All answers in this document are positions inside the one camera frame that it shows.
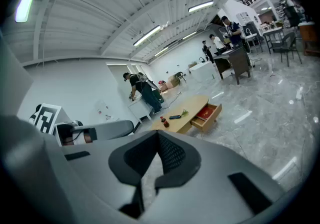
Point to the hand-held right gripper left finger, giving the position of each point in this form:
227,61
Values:
95,180

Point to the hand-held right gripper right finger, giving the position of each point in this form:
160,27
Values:
212,168

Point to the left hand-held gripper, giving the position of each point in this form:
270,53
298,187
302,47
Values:
47,118

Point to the wooden kidney-shaped table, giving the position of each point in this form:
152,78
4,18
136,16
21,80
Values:
192,103

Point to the white water dispenser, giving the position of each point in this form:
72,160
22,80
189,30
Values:
102,111

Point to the white low cabinet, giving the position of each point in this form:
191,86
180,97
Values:
138,109

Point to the cola bottle with red cap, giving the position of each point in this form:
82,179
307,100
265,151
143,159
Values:
164,122

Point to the red gold-patterned book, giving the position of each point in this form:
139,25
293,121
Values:
206,113

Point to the dark blue phone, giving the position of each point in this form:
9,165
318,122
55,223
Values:
175,117

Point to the pink artificial flower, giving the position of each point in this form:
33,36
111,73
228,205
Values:
184,112

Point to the cardboard box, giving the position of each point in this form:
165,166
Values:
163,87
173,81

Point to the dark wicker chair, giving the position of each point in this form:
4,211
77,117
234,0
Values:
180,77

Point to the white island counter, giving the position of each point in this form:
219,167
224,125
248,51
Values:
203,71

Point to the black faucet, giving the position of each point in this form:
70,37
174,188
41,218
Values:
202,59

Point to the dark wooden desk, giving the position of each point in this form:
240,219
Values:
237,61

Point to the white sink table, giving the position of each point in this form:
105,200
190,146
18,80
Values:
252,36

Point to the black metal chair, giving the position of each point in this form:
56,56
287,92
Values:
288,40

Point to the white-top table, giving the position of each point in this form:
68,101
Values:
272,30

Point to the brown wooden cabinet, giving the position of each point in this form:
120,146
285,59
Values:
310,38

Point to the white wall cabinet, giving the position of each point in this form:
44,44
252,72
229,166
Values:
243,16

